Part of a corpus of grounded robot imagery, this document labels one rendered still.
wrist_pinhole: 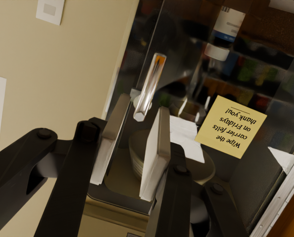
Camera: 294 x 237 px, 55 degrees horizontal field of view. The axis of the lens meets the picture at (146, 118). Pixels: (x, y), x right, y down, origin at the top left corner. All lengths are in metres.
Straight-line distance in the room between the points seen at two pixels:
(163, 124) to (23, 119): 0.85
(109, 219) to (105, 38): 0.52
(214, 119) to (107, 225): 0.25
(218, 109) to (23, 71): 0.67
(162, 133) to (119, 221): 0.36
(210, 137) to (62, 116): 0.61
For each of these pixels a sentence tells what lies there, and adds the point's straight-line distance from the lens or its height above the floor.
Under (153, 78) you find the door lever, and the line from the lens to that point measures 0.34.
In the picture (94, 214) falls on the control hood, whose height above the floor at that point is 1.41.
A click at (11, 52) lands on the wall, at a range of 0.95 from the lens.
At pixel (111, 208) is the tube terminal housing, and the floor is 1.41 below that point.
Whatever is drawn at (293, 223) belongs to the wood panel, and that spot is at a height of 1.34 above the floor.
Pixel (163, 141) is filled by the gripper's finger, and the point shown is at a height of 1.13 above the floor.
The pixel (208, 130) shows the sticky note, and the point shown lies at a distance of 0.42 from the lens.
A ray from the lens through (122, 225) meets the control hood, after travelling 0.51.
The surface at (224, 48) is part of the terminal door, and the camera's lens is 0.39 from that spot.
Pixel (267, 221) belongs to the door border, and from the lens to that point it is 0.53.
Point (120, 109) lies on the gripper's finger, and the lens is 0.17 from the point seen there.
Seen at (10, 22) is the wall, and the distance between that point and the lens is 0.94.
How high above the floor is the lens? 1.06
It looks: 23 degrees up
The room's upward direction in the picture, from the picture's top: 161 degrees counter-clockwise
